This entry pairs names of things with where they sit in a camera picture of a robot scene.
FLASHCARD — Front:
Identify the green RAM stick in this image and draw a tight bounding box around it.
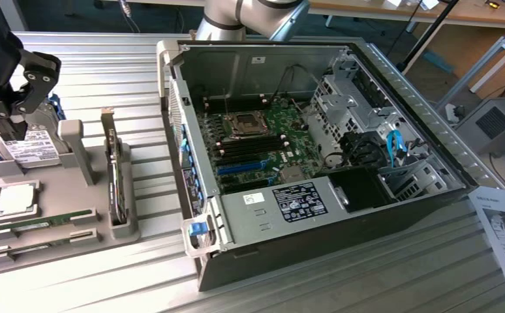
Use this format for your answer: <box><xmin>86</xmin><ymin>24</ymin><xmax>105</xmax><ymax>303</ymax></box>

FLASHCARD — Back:
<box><xmin>0</xmin><ymin>236</ymin><xmax>95</xmax><ymax>259</ymax></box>
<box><xmin>0</xmin><ymin>213</ymin><xmax>94</xmax><ymax>234</ymax></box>

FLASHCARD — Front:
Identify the black RAM slot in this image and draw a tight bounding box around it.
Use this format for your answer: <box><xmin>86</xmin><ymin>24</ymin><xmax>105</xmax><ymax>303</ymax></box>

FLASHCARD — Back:
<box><xmin>217</xmin><ymin>132</ymin><xmax>286</xmax><ymax>146</ymax></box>
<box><xmin>219</xmin><ymin>136</ymin><xmax>288</xmax><ymax>151</ymax></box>
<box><xmin>222</xmin><ymin>141</ymin><xmax>289</xmax><ymax>155</ymax></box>
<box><xmin>205</xmin><ymin>94</ymin><xmax>266</xmax><ymax>106</ymax></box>
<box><xmin>206</xmin><ymin>101</ymin><xmax>269</xmax><ymax>114</ymax></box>
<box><xmin>223</xmin><ymin>145</ymin><xmax>290</xmax><ymax>159</ymax></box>

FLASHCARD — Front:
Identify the silver hard disk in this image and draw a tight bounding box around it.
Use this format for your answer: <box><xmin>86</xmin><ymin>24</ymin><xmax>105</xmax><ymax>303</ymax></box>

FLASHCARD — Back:
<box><xmin>0</xmin><ymin>97</ymin><xmax>68</xmax><ymax>169</ymax></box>

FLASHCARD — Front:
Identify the grey parts rack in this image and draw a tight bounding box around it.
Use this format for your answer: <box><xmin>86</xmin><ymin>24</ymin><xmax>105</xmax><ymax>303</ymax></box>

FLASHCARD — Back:
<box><xmin>0</xmin><ymin>119</ymin><xmax>143</xmax><ymax>278</ymax></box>

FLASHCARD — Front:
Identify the silver CPU chip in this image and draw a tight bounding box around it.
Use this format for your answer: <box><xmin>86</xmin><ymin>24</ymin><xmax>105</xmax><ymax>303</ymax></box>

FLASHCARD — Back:
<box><xmin>0</xmin><ymin>184</ymin><xmax>39</xmax><ymax>220</ymax></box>

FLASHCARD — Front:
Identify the CPU socket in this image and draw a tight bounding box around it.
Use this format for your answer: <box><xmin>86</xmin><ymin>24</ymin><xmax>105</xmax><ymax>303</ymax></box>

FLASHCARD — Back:
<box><xmin>222</xmin><ymin>110</ymin><xmax>270</xmax><ymax>140</ymax></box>

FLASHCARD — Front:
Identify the black expansion slot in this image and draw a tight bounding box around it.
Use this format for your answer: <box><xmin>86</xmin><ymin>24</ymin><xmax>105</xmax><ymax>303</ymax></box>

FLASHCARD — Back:
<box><xmin>214</xmin><ymin>153</ymin><xmax>264</xmax><ymax>168</ymax></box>
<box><xmin>221</xmin><ymin>177</ymin><xmax>272</xmax><ymax>194</ymax></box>

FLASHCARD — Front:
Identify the blue expansion slot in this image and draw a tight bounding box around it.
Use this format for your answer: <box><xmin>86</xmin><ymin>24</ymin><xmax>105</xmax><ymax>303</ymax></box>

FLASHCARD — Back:
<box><xmin>217</xmin><ymin>161</ymin><xmax>272</xmax><ymax>176</ymax></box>

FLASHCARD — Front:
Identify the green motherboard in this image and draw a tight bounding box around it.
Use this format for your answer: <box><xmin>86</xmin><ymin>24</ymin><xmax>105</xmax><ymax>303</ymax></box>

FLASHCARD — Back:
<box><xmin>194</xmin><ymin>97</ymin><xmax>324</xmax><ymax>197</ymax></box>

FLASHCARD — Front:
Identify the grey power supply unit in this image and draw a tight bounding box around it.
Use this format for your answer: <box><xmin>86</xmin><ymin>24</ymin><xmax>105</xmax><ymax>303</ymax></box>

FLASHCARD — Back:
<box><xmin>210</xmin><ymin>177</ymin><xmax>350</xmax><ymax>252</ymax></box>

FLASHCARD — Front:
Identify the silver chipset heat sink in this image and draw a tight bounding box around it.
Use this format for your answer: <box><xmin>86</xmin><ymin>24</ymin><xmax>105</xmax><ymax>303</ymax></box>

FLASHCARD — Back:
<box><xmin>280</xmin><ymin>167</ymin><xmax>309</xmax><ymax>184</ymax></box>

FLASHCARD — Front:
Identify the metal drive cage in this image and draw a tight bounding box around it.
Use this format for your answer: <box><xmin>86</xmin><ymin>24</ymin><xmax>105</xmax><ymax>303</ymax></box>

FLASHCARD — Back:
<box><xmin>309</xmin><ymin>54</ymin><xmax>412</xmax><ymax>158</ymax></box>

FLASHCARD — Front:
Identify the black plastic shroud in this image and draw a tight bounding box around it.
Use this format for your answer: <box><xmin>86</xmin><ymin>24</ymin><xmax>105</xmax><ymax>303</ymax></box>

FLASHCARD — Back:
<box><xmin>328</xmin><ymin>166</ymin><xmax>398</xmax><ymax>213</ymax></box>

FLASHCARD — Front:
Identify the black open PC case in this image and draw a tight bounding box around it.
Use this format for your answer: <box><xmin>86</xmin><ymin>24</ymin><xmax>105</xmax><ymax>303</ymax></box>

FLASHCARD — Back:
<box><xmin>155</xmin><ymin>38</ymin><xmax>483</xmax><ymax>293</ymax></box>

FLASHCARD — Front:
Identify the black tripod pole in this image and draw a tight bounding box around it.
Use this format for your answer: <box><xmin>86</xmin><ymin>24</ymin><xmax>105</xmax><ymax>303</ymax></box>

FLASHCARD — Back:
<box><xmin>397</xmin><ymin>0</ymin><xmax>461</xmax><ymax>74</ymax></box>

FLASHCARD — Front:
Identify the metal disk bay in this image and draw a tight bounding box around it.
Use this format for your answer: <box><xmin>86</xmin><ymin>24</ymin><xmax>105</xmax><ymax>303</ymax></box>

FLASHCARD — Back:
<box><xmin>377</xmin><ymin>158</ymin><xmax>451</xmax><ymax>200</ymax></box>

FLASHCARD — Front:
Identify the wooden desk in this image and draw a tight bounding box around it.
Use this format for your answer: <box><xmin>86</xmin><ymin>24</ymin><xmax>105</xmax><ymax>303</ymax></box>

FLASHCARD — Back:
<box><xmin>308</xmin><ymin>0</ymin><xmax>505</xmax><ymax>27</ymax></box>

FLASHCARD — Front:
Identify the grey computer tower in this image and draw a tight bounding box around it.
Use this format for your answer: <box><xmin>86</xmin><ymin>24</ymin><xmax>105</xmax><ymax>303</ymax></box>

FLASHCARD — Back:
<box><xmin>455</xmin><ymin>96</ymin><xmax>505</xmax><ymax>156</ymax></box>

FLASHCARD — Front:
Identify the grey hanging cable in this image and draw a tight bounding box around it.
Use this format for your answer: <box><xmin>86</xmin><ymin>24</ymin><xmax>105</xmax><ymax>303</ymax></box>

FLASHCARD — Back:
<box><xmin>119</xmin><ymin>0</ymin><xmax>143</xmax><ymax>33</ymax></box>

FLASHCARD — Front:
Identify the graphics card with metal bracket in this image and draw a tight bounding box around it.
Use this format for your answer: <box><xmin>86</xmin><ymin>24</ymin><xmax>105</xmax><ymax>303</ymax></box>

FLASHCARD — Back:
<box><xmin>99</xmin><ymin>107</ymin><xmax>133</xmax><ymax>226</ymax></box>

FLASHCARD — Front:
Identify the black wire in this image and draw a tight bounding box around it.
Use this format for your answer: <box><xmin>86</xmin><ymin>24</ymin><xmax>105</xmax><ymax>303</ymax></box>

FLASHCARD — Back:
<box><xmin>273</xmin><ymin>63</ymin><xmax>320</xmax><ymax>99</ymax></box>

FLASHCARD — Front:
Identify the blue wire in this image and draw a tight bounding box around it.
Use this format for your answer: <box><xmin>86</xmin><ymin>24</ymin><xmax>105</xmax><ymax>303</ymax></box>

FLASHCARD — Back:
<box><xmin>384</xmin><ymin>128</ymin><xmax>412</xmax><ymax>169</ymax></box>

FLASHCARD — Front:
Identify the aluminium frame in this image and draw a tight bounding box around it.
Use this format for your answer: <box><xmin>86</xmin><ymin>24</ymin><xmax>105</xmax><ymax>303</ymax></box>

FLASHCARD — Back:
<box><xmin>435</xmin><ymin>35</ymin><xmax>505</xmax><ymax>112</ymax></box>

